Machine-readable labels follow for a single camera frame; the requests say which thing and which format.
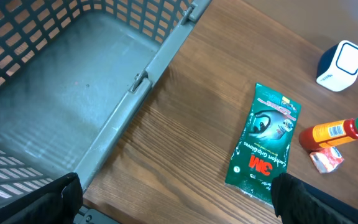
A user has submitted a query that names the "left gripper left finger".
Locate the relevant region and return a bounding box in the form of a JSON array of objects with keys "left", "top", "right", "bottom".
[{"left": 0, "top": 172, "right": 83, "bottom": 224}]

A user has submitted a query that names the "white barcode scanner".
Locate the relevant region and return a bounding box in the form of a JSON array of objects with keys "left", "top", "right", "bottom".
[{"left": 316, "top": 40, "right": 358, "bottom": 92}]

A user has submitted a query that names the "red bottle green cap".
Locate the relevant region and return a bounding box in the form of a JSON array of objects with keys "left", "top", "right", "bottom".
[{"left": 299, "top": 118, "right": 358, "bottom": 151}]

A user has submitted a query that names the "green 3M gloves packet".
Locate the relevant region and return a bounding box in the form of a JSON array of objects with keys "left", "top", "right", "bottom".
[{"left": 225, "top": 83, "right": 301, "bottom": 205}]

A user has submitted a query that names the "grey plastic mesh basket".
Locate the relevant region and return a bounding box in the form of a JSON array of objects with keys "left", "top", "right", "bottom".
[{"left": 0, "top": 0, "right": 209, "bottom": 208}]

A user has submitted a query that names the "pink tissue pack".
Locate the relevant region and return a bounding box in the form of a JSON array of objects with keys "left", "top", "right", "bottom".
[{"left": 309, "top": 147, "right": 344, "bottom": 174}]

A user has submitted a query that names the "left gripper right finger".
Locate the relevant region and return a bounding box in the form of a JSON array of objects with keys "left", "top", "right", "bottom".
[{"left": 271, "top": 173, "right": 358, "bottom": 224}]

